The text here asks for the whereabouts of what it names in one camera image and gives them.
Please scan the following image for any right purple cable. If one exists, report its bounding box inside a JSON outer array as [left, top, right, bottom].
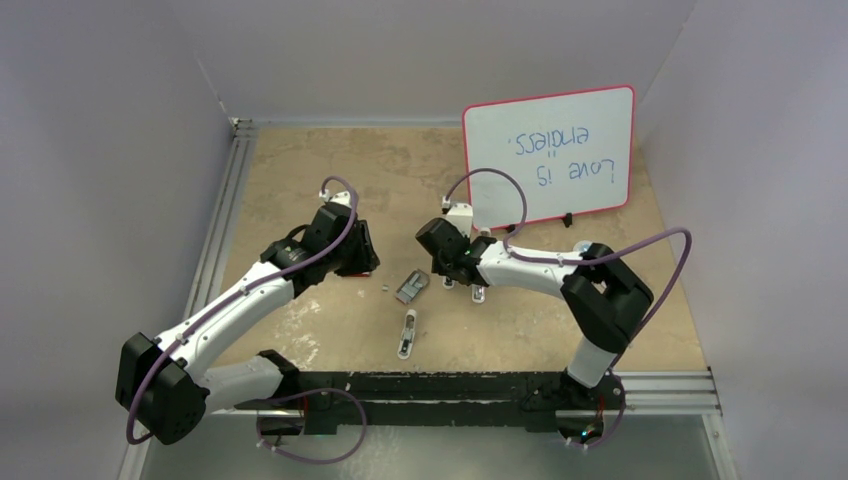
[[442, 168, 694, 452]]

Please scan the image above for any aluminium frame rail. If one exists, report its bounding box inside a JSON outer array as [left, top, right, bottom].
[[183, 118, 261, 318]]

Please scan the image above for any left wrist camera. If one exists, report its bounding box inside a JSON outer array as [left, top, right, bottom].
[[319, 189, 353, 208]]

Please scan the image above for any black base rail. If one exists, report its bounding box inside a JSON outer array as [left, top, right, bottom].
[[238, 371, 626, 436]]

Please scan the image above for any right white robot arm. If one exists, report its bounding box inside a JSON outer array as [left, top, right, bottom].
[[415, 218, 654, 407]]

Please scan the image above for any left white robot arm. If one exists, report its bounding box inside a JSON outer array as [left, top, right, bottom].
[[115, 195, 379, 445]]

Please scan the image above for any purple cable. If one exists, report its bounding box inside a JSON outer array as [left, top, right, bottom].
[[442, 168, 694, 452], [125, 175, 361, 445]]

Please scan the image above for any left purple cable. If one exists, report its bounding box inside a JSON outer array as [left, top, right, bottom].
[[125, 175, 361, 445]]

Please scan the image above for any blue patterned oval case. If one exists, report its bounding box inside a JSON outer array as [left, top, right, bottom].
[[573, 240, 593, 252]]

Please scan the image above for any red-framed whiteboard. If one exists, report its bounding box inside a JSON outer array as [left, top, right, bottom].
[[462, 85, 635, 230]]

